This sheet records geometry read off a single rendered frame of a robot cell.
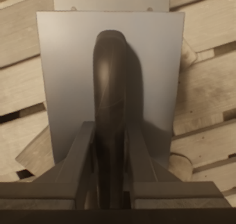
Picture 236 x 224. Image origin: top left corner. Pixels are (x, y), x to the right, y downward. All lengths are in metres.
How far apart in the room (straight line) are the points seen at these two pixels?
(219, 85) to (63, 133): 0.41
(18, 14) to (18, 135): 0.30
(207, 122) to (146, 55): 0.41
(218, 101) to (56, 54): 0.43
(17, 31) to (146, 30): 0.34
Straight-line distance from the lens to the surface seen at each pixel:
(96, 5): 0.23
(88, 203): 0.31
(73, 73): 0.18
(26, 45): 0.45
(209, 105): 0.51
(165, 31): 0.18
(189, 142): 0.53
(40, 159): 0.45
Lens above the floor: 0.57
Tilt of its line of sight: 73 degrees down
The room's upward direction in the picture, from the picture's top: 177 degrees clockwise
